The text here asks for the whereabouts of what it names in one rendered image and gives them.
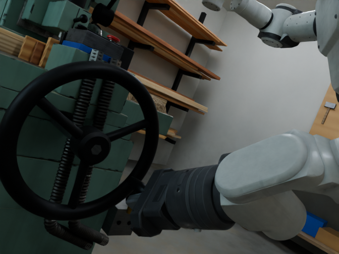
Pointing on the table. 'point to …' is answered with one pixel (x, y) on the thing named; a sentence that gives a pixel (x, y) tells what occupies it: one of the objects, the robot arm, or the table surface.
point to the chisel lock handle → (81, 18)
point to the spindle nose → (79, 3)
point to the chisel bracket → (63, 16)
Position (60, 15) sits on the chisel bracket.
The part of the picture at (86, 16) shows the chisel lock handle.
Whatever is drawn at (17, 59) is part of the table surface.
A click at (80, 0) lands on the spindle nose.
